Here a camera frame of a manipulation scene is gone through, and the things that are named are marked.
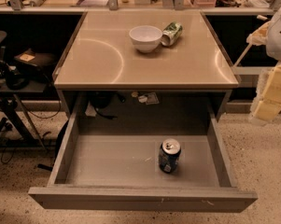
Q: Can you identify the grey open drawer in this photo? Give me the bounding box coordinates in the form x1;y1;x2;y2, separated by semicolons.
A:
28;91;259;214

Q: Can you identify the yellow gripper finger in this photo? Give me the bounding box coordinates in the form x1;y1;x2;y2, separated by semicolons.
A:
246;21;271;46
248;62;281;125

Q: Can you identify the white leaning rod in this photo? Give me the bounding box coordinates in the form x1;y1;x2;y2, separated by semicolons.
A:
233;15;270;67

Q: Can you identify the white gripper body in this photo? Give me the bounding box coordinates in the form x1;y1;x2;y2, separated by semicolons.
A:
266;7;281;61

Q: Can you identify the grey counter cabinet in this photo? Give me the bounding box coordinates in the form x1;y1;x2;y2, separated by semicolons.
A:
55;9;238;114

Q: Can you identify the green soda can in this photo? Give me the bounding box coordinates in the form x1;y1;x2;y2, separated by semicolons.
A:
161;21;183;47

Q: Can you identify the black bag with note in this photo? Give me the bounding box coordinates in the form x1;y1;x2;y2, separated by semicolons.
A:
14;49;58;83

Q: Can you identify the white bowl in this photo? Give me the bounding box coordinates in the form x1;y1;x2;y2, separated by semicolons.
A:
129;25;162;53

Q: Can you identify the blue pepsi can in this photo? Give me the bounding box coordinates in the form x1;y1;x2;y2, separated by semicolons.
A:
158;138;181;174

